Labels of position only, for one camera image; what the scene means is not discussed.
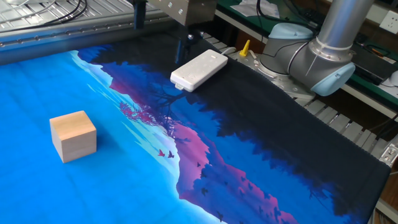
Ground white power strip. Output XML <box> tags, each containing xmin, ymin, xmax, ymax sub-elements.
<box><xmin>169</xmin><ymin>49</ymin><xmax>229</xmax><ymax>93</ymax></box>

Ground mountain landscape print cloth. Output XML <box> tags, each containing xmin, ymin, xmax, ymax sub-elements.
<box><xmin>0</xmin><ymin>29</ymin><xmax>392</xmax><ymax>224</ymax></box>

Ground black cables on slats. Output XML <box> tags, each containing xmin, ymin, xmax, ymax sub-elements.
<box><xmin>0</xmin><ymin>0</ymin><xmax>90</xmax><ymax>34</ymax></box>

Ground white power strip cable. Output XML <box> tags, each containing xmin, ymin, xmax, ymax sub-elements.
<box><xmin>220</xmin><ymin>46</ymin><xmax>238</xmax><ymax>57</ymax></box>

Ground yellow plastic nozzle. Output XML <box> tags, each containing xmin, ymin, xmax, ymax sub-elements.
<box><xmin>238</xmin><ymin>39</ymin><xmax>251</xmax><ymax>58</ymax></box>

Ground white wall socket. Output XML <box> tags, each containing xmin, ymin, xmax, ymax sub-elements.
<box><xmin>379</xmin><ymin>10</ymin><xmax>398</xmax><ymax>35</ymax></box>

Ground silver grey gripper body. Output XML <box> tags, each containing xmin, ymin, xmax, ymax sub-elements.
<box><xmin>147</xmin><ymin>0</ymin><xmax>218</xmax><ymax>27</ymax></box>

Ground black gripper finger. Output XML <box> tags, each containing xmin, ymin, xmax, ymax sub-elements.
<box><xmin>174</xmin><ymin>24</ymin><xmax>203</xmax><ymax>65</ymax></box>
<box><xmin>132</xmin><ymin>0</ymin><xmax>148</xmax><ymax>30</ymax></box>

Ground metal corner bracket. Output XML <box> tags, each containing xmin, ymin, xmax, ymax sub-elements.
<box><xmin>379</xmin><ymin>142</ymin><xmax>398</xmax><ymax>166</ymax></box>

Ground aluminium frame rail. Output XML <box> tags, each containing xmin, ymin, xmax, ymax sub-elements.
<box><xmin>0</xmin><ymin>12</ymin><xmax>187</xmax><ymax>67</ymax></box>

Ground black gripper cable bundle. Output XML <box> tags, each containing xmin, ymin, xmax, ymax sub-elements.
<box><xmin>255</xmin><ymin>0</ymin><xmax>315</xmax><ymax>60</ymax></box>

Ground white paper sheets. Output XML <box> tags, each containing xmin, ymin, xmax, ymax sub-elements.
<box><xmin>229</xmin><ymin>0</ymin><xmax>280</xmax><ymax>19</ymax></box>

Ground white computer mouse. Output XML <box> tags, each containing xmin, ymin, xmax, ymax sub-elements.
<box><xmin>388</xmin><ymin>70</ymin><xmax>398</xmax><ymax>88</ymax></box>

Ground light wooden cube block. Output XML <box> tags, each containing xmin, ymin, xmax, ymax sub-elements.
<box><xmin>49</xmin><ymin>110</ymin><xmax>98</xmax><ymax>164</ymax></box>

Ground black flat device box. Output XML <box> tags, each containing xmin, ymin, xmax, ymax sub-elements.
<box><xmin>340</xmin><ymin>34</ymin><xmax>398</xmax><ymax>86</ymax></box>

